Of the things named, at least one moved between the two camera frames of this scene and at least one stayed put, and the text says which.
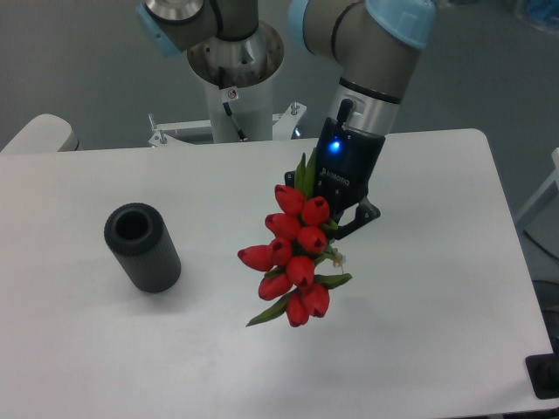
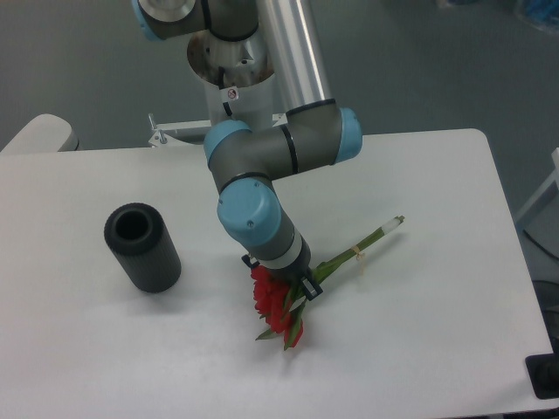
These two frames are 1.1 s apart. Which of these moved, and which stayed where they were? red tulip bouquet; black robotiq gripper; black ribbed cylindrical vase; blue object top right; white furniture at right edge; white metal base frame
Moved: black robotiq gripper; red tulip bouquet
Stayed: blue object top right; white furniture at right edge; black ribbed cylindrical vase; white metal base frame
